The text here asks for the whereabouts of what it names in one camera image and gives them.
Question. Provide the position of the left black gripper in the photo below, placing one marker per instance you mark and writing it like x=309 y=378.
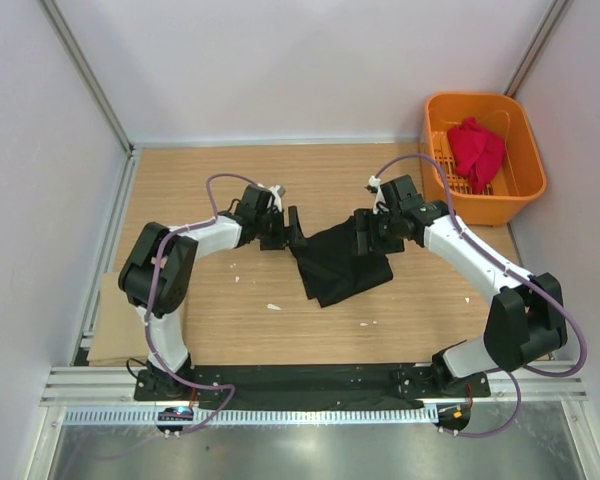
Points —
x=291 y=235

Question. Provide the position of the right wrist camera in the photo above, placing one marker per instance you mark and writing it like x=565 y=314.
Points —
x=400 y=195

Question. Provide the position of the black t shirt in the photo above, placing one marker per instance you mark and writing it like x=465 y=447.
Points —
x=331 y=273

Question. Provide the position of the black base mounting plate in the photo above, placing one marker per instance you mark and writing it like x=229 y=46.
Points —
x=318 y=386

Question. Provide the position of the red t shirt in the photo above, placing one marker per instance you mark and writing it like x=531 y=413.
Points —
x=478 y=153

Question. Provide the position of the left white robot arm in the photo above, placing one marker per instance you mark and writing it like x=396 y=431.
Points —
x=156 y=275

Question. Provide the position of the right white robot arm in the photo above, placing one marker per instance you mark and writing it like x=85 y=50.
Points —
x=524 y=322

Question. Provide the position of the brown cardboard sheet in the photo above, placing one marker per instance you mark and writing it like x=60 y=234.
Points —
x=119 y=333

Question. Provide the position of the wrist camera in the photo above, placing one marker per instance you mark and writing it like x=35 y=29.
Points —
x=400 y=195
x=258 y=200

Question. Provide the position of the orange plastic basket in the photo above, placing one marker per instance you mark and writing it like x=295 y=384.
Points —
x=521 y=178

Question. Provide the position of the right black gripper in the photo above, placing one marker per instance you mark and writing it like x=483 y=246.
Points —
x=366 y=220

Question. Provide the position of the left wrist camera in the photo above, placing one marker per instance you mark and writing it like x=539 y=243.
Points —
x=258 y=200

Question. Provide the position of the aluminium corner post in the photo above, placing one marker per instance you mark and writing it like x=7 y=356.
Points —
x=548 y=26
x=71 y=46

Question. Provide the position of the aluminium front frame rail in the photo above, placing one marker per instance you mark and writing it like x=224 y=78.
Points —
x=101 y=385

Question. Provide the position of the white slotted cable duct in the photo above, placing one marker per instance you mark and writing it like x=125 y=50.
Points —
x=180 y=416

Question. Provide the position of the left aluminium corner post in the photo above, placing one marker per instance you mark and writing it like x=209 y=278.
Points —
x=71 y=46

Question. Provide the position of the right aluminium corner post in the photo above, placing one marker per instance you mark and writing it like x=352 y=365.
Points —
x=548 y=26

